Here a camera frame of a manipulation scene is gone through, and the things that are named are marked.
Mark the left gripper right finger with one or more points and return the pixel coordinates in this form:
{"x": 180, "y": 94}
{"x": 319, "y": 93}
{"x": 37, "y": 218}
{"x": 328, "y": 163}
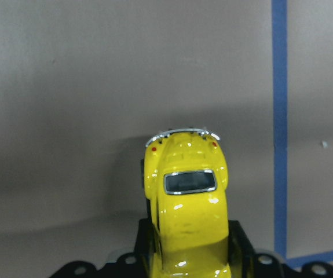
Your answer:
{"x": 241, "y": 252}

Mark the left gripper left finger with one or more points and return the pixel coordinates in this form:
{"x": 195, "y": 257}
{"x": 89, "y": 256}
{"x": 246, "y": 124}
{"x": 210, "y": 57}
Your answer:
{"x": 147, "y": 249}

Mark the yellow beetle toy car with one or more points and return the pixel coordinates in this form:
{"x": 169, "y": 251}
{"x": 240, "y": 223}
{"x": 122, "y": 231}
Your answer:
{"x": 185, "y": 181}

